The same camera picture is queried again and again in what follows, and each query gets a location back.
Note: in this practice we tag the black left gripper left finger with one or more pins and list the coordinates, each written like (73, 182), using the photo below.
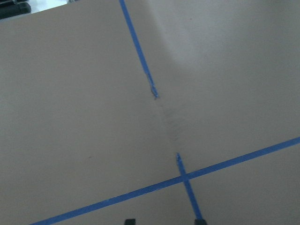
(130, 221)

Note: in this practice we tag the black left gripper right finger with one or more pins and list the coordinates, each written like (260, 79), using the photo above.
(200, 222)

